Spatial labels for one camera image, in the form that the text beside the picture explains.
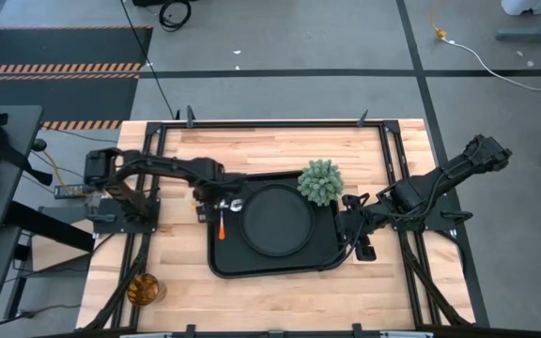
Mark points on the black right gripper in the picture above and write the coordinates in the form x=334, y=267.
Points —
x=366, y=218

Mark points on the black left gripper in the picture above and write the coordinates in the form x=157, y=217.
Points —
x=214, y=190

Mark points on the black round plate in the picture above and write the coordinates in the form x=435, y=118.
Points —
x=277, y=219

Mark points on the black plastic tray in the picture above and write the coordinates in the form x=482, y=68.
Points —
x=233, y=258

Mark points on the amber glass cup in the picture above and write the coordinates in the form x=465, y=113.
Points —
x=144, y=289

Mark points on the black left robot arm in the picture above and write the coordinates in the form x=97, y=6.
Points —
x=167, y=166

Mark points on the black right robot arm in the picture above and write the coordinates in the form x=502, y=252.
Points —
x=458, y=164

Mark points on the green plant in white pot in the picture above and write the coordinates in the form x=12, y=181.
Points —
x=320, y=182

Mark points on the black controller box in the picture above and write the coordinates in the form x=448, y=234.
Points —
x=73, y=191

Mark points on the small black ball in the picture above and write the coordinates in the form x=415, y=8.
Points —
x=39, y=144

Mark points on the black hazard-striped floor mat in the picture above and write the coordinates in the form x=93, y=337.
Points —
x=50, y=98
x=64, y=47

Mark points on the dark grey side table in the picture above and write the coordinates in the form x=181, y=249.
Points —
x=12, y=141

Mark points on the black table-level camera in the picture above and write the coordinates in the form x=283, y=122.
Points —
x=276, y=334

